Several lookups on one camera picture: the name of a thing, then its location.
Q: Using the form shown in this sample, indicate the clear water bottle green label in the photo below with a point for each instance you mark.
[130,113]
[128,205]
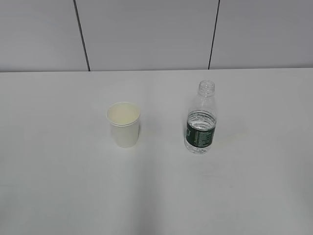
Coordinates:
[201,119]

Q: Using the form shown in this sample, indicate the white paper cup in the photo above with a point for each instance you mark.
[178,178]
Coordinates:
[124,122]

